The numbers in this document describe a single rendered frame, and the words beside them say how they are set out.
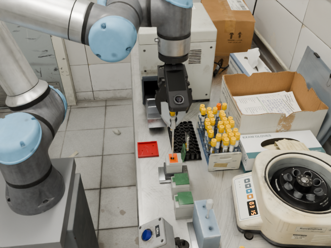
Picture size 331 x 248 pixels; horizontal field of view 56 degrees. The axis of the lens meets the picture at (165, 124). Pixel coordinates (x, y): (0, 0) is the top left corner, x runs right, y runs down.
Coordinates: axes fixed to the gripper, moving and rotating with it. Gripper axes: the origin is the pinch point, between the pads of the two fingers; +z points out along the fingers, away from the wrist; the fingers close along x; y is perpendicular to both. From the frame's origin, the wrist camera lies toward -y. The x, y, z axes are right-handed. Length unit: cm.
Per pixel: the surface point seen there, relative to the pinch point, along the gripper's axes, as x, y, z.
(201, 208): -4.8, -19.5, 10.6
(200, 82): -14.8, 38.3, 11.8
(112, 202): 30, 57, 108
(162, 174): 3.1, -0.5, 19.2
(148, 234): 8.2, -23.7, 13.3
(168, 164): 1.3, -1.7, 13.6
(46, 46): 78, 162, 52
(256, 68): -43, 53, 15
